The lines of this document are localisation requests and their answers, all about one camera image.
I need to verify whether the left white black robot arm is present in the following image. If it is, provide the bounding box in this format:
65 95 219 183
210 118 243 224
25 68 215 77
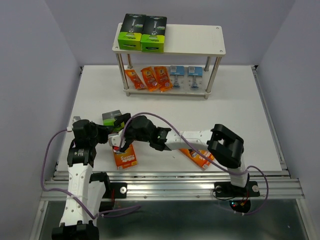
51 119 111 240

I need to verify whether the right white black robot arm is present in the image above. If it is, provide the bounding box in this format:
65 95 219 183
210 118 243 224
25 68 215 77
108 112 249 195

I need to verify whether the orange BIC razor bag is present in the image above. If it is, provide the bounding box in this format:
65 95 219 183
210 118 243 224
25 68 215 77
141 66 160 92
125 69 147 90
154 66 173 92

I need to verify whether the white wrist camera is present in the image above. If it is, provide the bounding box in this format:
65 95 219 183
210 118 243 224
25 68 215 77
66 116 81 132
108 130 126 153

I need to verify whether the white two-tier shelf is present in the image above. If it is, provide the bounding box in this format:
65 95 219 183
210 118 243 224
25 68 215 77
112 24 226 99

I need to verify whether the blue clear razor blister pack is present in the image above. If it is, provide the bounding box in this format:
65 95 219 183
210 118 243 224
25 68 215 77
169 65 185 89

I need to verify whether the orange Gillette Fusion pack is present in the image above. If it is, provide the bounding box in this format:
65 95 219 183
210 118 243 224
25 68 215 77
112 144 138 170
179 148 215 170

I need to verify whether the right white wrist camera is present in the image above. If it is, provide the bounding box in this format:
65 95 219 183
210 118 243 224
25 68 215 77
108 130 126 153

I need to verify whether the black green razor box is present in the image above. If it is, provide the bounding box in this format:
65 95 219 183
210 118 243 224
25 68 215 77
102 110 125 133
117 13 146 51

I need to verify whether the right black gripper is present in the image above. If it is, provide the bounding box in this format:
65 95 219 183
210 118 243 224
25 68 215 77
113 113 151 153

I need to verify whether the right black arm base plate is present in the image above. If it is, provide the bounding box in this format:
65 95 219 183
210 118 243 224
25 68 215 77
213 181 261 199

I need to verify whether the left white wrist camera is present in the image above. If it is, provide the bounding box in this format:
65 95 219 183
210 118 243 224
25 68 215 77
66 116 81 132

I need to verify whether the aluminium rail frame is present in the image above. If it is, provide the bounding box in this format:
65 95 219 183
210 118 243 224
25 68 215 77
29 65 306 240

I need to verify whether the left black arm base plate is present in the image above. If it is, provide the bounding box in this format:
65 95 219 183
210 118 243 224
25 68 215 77
102 182 128 200

